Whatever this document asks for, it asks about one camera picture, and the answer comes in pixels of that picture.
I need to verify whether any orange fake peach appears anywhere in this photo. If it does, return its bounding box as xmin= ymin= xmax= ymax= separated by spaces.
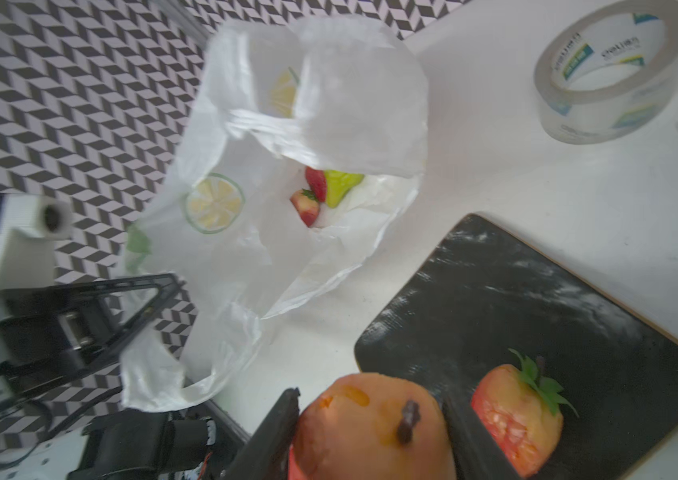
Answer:
xmin=288 ymin=373 xmax=457 ymax=479

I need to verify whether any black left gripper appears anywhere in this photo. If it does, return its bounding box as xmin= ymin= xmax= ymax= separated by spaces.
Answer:
xmin=0 ymin=273 xmax=181 ymax=411

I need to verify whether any clear packing tape roll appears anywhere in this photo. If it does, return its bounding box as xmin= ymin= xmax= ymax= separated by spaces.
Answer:
xmin=534 ymin=1 xmax=678 ymax=145

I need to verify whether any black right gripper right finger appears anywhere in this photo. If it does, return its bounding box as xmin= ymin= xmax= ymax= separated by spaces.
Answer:
xmin=442 ymin=398 xmax=521 ymax=480

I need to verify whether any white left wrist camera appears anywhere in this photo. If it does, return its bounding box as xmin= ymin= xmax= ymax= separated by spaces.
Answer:
xmin=0 ymin=194 xmax=73 ymax=291

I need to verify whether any green fake fruit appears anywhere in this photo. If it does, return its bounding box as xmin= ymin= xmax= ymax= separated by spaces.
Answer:
xmin=324 ymin=170 xmax=365 ymax=208

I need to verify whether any black cutting board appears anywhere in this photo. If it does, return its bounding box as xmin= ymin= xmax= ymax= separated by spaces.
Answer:
xmin=355 ymin=214 xmax=678 ymax=479

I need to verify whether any small red fake fruit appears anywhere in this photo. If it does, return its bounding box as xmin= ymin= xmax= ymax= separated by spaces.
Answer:
xmin=291 ymin=167 xmax=326 ymax=227

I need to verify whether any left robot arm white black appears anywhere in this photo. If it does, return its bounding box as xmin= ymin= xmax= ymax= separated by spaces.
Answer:
xmin=0 ymin=274 xmax=243 ymax=479

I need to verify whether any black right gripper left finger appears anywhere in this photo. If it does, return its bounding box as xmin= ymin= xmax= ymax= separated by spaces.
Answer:
xmin=222 ymin=388 xmax=300 ymax=480

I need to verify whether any red fake strawberry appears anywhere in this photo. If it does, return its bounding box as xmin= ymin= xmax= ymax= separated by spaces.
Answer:
xmin=471 ymin=349 xmax=579 ymax=479

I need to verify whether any white lemon-print plastic bag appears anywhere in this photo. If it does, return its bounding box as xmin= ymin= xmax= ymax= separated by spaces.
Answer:
xmin=116 ymin=15 xmax=428 ymax=412

